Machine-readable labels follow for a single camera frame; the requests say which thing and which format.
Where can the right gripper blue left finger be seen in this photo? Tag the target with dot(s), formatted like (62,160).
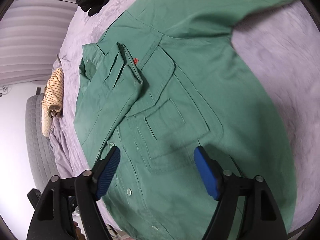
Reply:
(104,171)

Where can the grey quilted headboard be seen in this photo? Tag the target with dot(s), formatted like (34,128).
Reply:
(40,152)

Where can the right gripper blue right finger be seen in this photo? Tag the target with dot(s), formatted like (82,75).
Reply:
(210,172)

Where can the green work jacket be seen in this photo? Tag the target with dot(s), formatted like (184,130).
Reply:
(162,80)

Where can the beige striped garment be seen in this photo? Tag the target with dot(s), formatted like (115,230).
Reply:
(52,102)

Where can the grey throw blanket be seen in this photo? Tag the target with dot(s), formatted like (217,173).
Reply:
(69,157)

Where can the person's left hand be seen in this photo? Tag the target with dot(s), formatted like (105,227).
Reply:
(79,234)

